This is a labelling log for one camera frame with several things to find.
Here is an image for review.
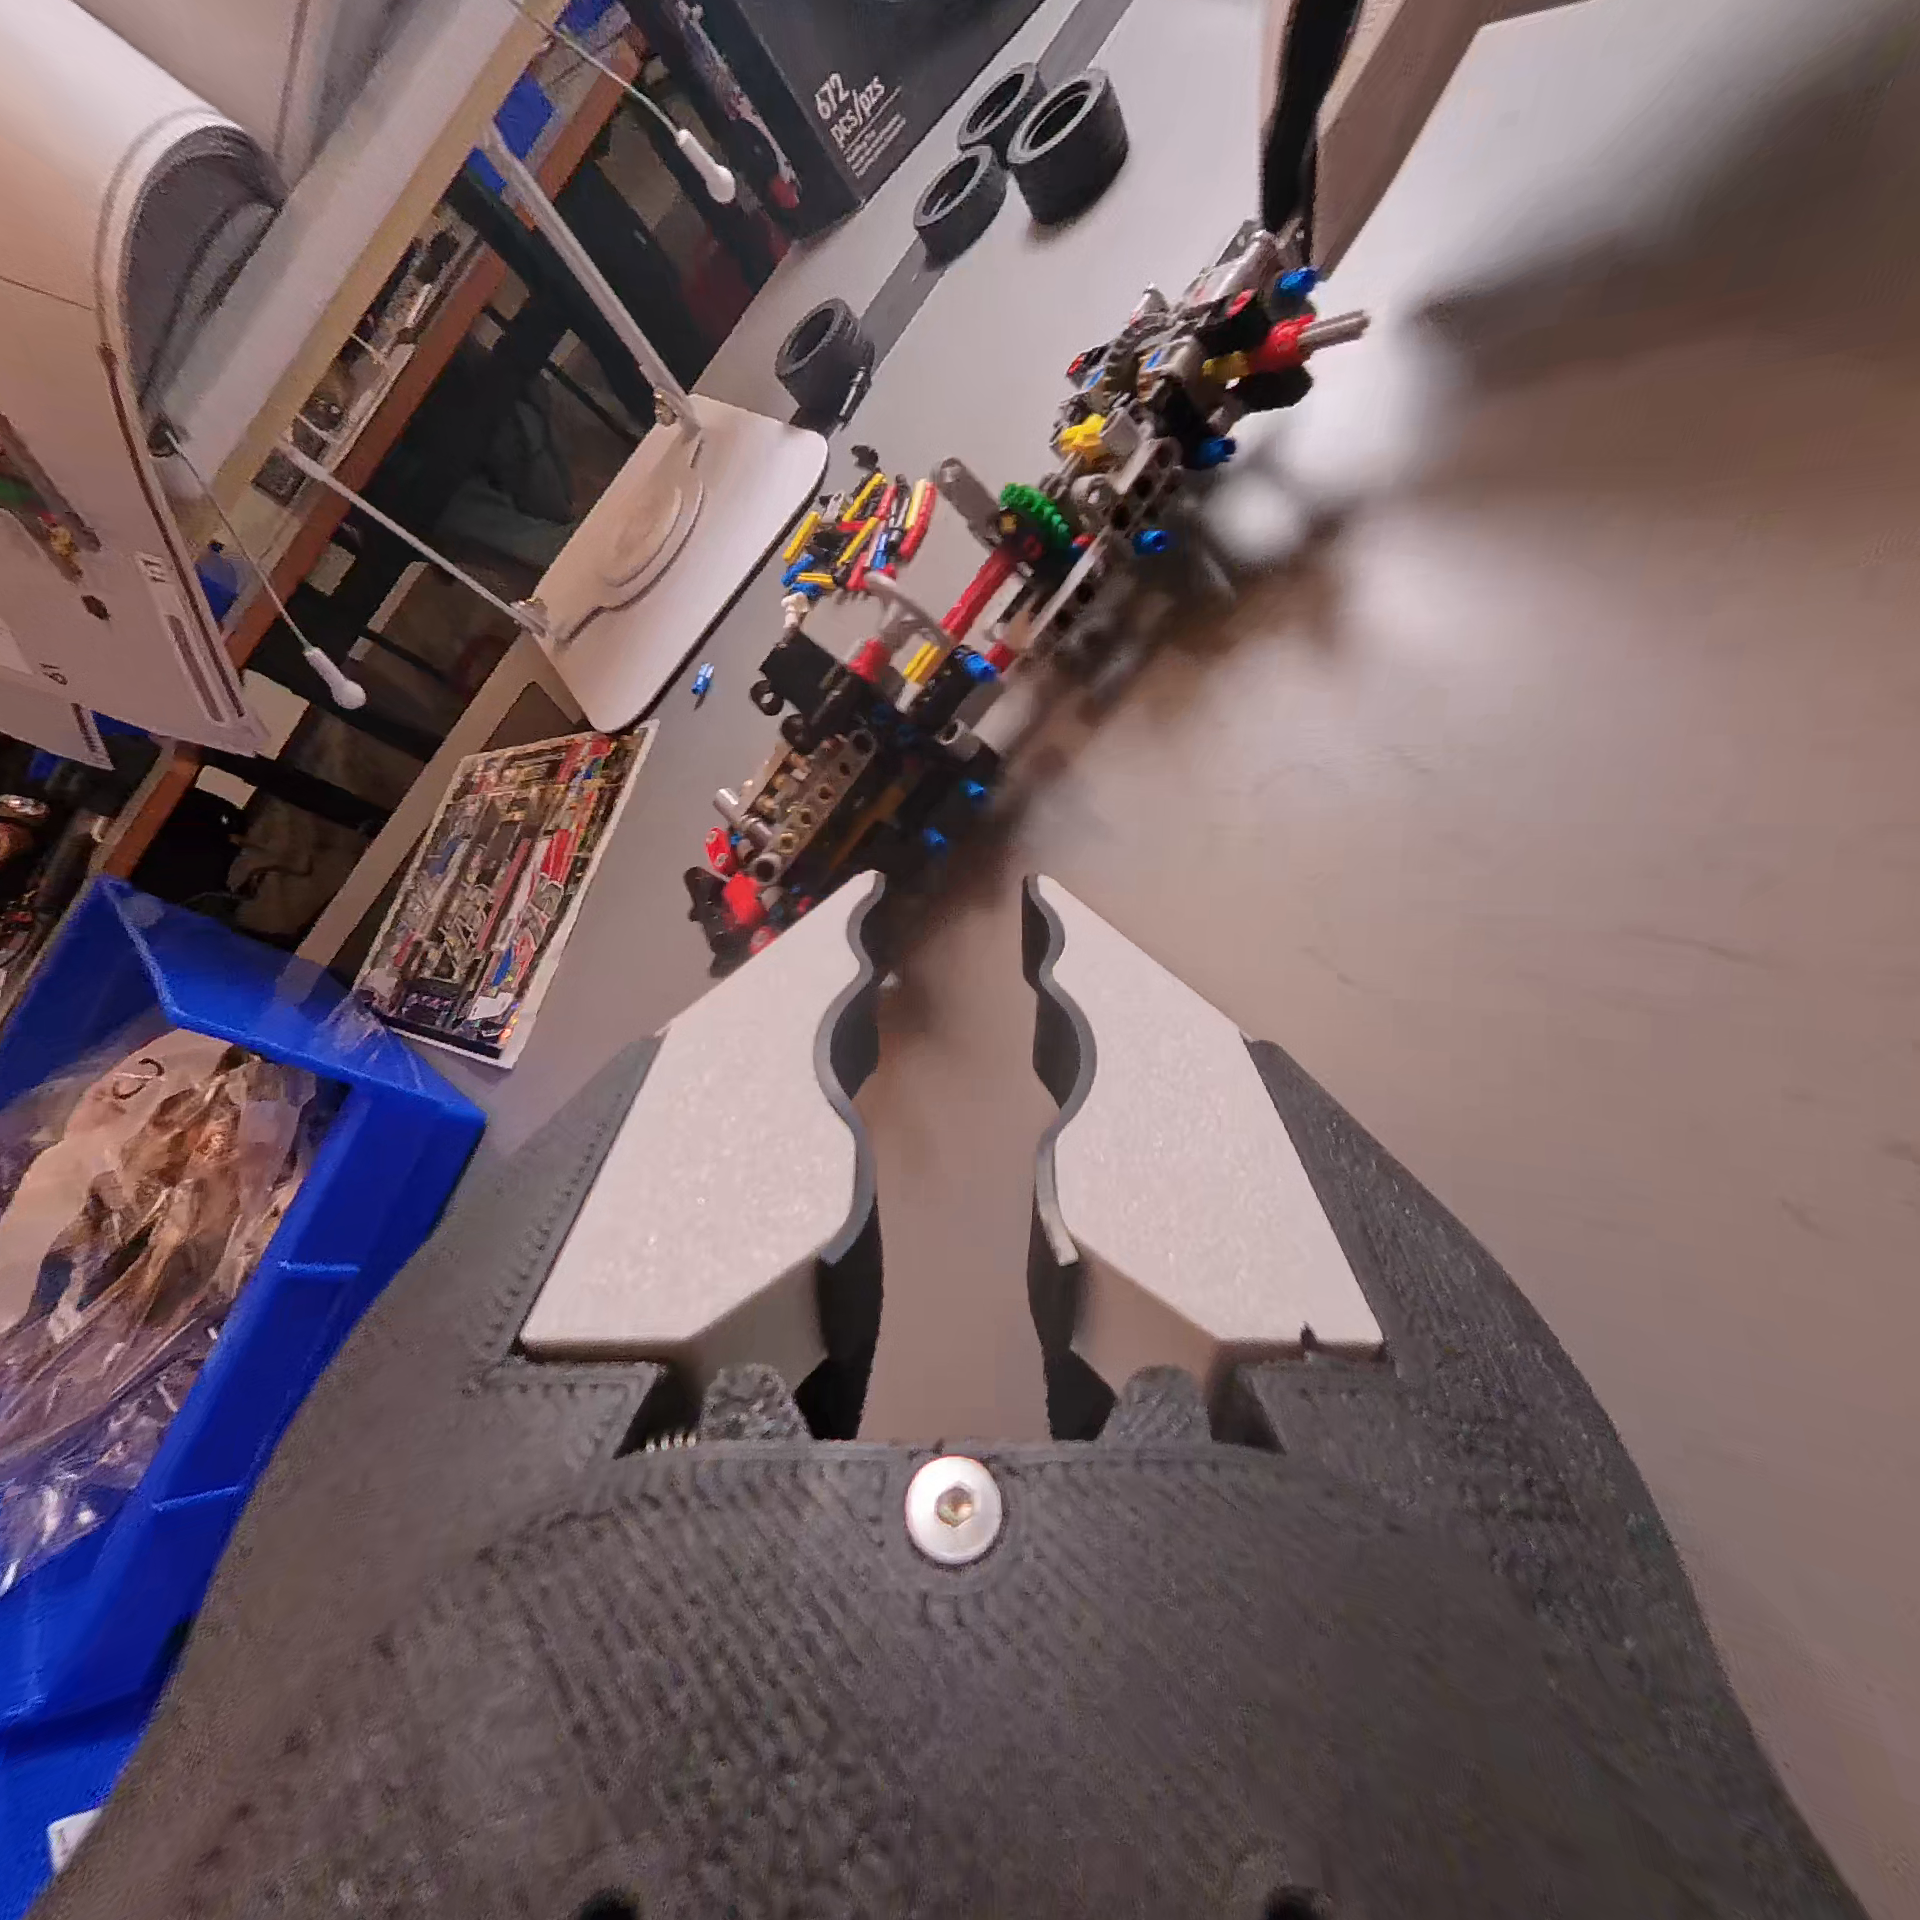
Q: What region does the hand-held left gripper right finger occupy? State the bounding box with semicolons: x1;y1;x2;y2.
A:
1025;872;1385;1379

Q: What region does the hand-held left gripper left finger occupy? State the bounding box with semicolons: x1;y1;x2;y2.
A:
518;871;889;1379

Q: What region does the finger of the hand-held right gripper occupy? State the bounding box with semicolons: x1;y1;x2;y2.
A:
1257;0;1920;324

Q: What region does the lego car chassis assembly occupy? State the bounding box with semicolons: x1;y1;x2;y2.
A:
682;218;1375;962

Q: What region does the white book stand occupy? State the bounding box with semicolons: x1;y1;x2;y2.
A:
0;0;831;759

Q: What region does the black rubber lego tire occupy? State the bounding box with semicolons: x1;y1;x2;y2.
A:
959;63;1047;154
1008;66;1131;226
912;144;1011;261
776;296;878;432

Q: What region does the pile of small lego pins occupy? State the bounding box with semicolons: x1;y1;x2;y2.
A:
778;448;944;605

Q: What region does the black lego set box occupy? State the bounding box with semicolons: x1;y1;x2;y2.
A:
622;0;1052;242

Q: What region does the blue plastic bin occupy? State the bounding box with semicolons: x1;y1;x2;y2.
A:
0;877;489;1920

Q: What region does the colourful sticker sheet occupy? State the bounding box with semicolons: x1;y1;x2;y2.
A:
354;720;663;1069

